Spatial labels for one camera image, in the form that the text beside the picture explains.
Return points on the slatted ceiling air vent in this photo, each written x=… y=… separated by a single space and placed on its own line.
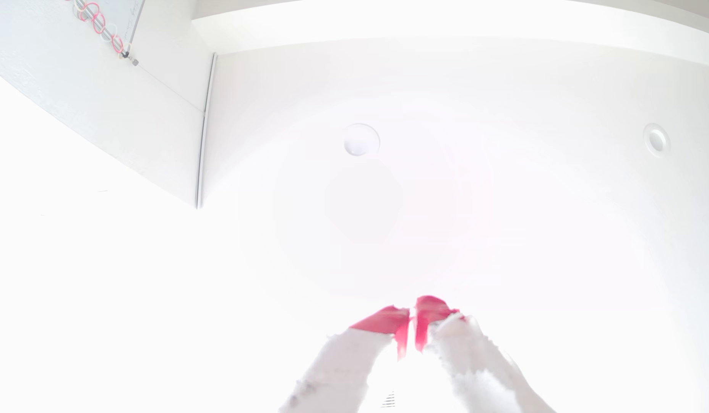
x=388 y=400

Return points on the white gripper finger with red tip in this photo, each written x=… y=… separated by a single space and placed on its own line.
x=343 y=367
x=474 y=361

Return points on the round recessed ceiling light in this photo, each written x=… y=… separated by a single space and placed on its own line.
x=361 y=139
x=656 y=140

